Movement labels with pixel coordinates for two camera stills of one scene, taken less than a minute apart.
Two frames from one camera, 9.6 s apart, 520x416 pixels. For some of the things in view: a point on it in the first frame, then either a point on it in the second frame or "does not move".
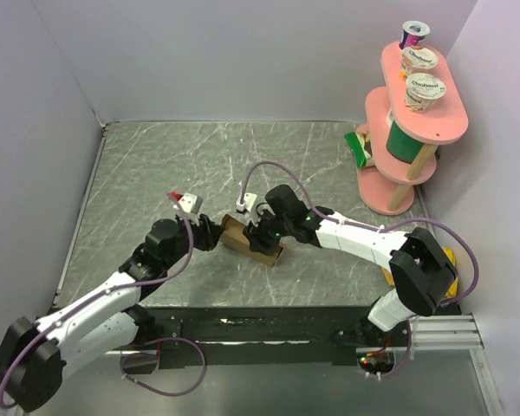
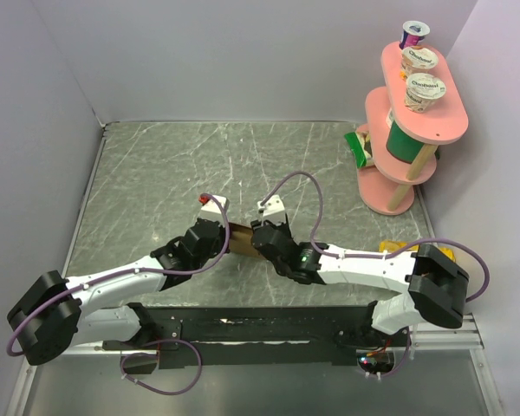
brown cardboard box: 233,237 does not move
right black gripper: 256,233 → 285,228
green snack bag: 361,148 does not move
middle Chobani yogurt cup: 417,60 does not move
